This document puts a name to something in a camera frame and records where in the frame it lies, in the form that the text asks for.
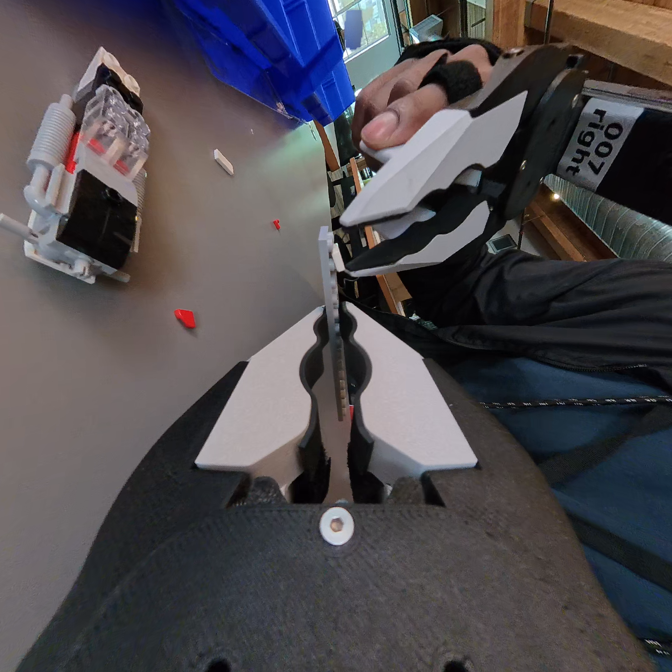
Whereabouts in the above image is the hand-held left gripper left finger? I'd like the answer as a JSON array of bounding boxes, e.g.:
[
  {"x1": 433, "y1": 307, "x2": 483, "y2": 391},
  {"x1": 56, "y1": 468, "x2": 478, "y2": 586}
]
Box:
[{"x1": 194, "y1": 306, "x2": 333, "y2": 502}]

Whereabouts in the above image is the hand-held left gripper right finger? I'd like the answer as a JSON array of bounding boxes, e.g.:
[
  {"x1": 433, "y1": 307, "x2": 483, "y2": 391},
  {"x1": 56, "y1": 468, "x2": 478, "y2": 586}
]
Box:
[{"x1": 338, "y1": 302, "x2": 480, "y2": 502}]

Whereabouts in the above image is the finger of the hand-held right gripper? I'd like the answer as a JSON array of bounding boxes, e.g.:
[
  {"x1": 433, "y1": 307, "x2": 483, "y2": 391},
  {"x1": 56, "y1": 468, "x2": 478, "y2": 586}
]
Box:
[
  {"x1": 339, "y1": 89, "x2": 528, "y2": 228},
  {"x1": 344, "y1": 199, "x2": 497, "y2": 278}
]

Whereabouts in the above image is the long grey studded plate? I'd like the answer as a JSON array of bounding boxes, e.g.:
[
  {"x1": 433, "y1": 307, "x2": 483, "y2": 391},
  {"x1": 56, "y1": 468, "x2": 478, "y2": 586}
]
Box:
[{"x1": 316, "y1": 226, "x2": 354, "y2": 423}]

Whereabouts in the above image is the person's right forearm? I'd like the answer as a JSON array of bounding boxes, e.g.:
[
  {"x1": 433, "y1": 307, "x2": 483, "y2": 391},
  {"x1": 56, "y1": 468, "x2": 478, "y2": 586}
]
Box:
[{"x1": 378, "y1": 247, "x2": 672, "y2": 392}]

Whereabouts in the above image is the grey desk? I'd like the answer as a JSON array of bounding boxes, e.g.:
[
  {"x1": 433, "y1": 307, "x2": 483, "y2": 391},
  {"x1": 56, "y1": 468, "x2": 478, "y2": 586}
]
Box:
[{"x1": 0, "y1": 0, "x2": 337, "y2": 672}]

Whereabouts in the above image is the person's right hand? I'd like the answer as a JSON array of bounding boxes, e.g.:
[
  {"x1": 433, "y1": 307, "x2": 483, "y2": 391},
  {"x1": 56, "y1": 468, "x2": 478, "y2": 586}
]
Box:
[{"x1": 351, "y1": 37, "x2": 504, "y2": 158}]

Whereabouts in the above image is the blue plastic bin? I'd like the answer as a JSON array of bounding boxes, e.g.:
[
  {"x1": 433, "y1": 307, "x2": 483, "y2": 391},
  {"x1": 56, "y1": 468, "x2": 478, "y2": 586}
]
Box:
[
  {"x1": 252, "y1": 0, "x2": 347, "y2": 100},
  {"x1": 302, "y1": 65, "x2": 356, "y2": 127},
  {"x1": 163, "y1": 0, "x2": 316, "y2": 113}
]

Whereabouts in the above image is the wooden ceiling beam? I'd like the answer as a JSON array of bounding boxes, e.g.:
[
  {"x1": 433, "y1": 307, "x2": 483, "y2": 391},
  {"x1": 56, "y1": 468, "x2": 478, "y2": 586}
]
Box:
[{"x1": 525, "y1": 0, "x2": 672, "y2": 87}]

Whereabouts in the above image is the large window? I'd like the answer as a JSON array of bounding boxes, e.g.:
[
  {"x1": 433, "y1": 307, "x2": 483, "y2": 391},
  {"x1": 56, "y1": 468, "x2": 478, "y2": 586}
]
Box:
[{"x1": 328, "y1": 0, "x2": 402, "y2": 64}]

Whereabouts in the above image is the person's blue jacket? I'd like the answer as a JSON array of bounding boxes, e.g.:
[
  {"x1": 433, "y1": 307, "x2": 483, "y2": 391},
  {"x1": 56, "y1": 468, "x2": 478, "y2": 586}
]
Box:
[{"x1": 446, "y1": 357, "x2": 672, "y2": 672}]

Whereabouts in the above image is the black white brick vehicle model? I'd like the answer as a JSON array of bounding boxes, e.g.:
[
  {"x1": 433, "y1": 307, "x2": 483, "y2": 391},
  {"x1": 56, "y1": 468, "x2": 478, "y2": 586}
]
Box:
[{"x1": 0, "y1": 46, "x2": 153, "y2": 284}]

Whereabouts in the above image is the silver ventilation duct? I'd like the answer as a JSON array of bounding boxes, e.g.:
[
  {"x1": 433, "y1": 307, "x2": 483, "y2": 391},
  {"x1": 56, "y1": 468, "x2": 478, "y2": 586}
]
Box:
[{"x1": 543, "y1": 173, "x2": 672, "y2": 263}]

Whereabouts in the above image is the black white drawstring cord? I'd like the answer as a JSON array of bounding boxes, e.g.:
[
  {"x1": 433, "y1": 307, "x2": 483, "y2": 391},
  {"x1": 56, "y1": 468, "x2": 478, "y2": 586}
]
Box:
[{"x1": 480, "y1": 395, "x2": 672, "y2": 411}]

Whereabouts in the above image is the black bag strap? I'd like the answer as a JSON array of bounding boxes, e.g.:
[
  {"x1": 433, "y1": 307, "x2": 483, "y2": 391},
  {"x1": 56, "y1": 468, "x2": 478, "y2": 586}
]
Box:
[{"x1": 556, "y1": 493, "x2": 672, "y2": 591}]

